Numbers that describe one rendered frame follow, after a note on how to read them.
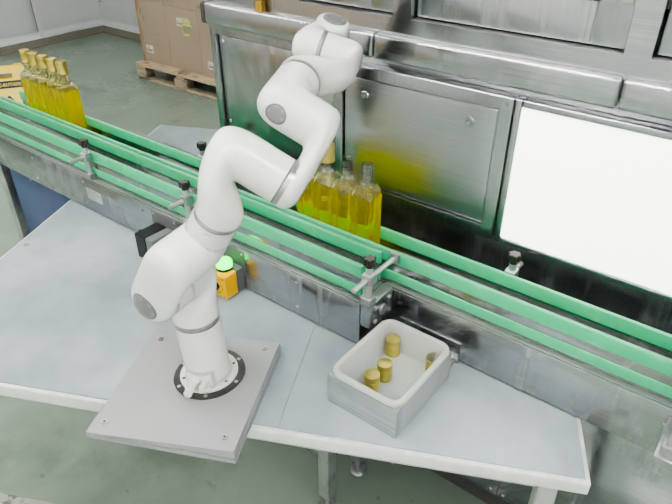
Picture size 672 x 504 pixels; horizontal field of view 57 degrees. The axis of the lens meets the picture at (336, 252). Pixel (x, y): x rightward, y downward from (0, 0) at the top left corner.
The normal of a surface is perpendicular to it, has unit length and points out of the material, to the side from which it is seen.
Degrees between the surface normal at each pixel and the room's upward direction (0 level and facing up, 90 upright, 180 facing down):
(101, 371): 0
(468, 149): 90
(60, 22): 90
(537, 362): 90
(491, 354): 90
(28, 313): 0
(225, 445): 3
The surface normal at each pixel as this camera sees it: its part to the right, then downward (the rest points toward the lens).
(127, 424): -0.06, -0.84
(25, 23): 0.80, 0.33
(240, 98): -0.61, 0.44
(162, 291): -0.38, 0.58
